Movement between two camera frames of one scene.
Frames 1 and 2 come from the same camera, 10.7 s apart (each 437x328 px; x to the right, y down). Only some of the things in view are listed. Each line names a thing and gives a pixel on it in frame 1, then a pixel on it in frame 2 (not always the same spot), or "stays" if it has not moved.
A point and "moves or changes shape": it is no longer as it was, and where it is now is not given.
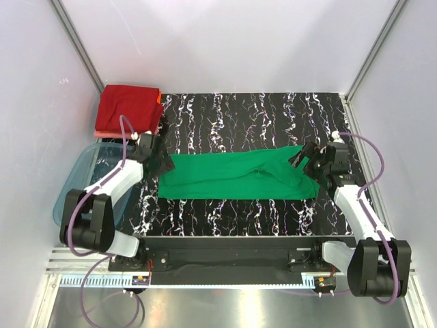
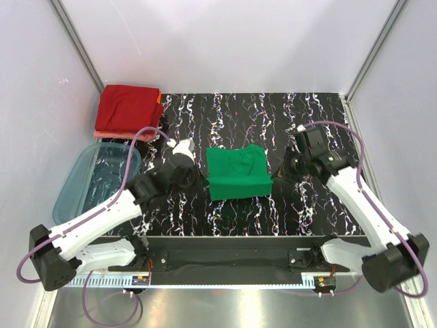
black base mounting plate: (229, 260) stays
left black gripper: (166, 164) to (201, 183)
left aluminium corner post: (61, 11) stays
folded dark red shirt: (139, 104) stays
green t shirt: (264, 173) moves or changes shape
